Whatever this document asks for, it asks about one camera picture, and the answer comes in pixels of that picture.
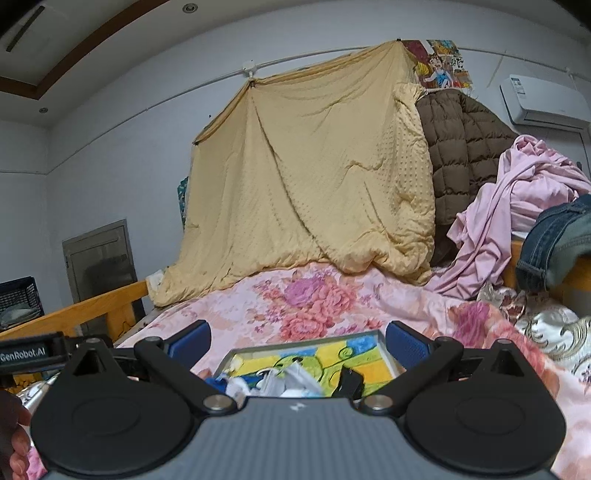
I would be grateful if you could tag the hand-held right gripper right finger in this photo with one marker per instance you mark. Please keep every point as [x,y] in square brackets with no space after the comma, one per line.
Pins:
[407,345]

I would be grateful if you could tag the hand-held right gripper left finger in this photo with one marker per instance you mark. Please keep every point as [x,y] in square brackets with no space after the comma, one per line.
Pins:
[188,344]

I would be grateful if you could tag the grey tray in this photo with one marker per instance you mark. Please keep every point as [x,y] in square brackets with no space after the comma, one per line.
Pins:
[295,344]

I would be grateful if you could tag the person's left hand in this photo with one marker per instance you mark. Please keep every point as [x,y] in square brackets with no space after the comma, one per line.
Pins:
[16,429]

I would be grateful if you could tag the black plastic crate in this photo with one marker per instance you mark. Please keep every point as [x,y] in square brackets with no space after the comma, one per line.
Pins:
[18,293]

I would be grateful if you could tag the black pouch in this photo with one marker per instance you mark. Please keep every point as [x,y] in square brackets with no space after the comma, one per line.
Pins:
[348,381]

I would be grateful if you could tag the cartoon print towel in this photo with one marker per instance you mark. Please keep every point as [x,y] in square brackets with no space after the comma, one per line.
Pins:
[318,354]

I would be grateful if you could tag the pink floral blanket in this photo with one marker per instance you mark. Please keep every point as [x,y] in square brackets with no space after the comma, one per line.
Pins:
[314,304]

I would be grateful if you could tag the white crumpled cloth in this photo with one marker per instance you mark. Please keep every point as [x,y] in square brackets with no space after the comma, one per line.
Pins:
[291,383]

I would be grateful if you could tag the grey metal door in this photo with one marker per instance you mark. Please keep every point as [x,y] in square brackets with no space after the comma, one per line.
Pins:
[99,263]

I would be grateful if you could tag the teal cloth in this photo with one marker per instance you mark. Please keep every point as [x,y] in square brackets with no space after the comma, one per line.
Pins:
[182,198]

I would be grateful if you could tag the white gold patterned cloth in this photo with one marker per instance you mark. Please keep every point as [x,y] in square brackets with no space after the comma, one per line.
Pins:
[554,332]

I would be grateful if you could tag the pink cloth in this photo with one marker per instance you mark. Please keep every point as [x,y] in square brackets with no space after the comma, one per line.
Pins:
[489,217]

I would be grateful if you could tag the blue jeans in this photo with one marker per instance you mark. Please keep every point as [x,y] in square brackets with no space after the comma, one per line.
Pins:
[554,240]

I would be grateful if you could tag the brown quilted blanket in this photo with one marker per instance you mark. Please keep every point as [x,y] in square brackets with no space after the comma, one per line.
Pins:
[461,152]

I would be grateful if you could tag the yellow dotted quilt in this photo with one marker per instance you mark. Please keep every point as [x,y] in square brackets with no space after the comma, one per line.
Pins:
[300,161]

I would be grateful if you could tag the white air conditioner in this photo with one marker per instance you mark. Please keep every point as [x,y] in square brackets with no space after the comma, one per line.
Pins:
[545,99]

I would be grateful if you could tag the ceiling air vent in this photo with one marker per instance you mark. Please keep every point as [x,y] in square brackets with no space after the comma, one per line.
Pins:
[25,28]

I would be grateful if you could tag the white wall junction box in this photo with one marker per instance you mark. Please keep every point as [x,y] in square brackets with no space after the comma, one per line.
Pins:
[248,68]

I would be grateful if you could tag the colourful wall poster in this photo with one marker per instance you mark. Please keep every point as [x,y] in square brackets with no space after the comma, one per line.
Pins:
[443,64]

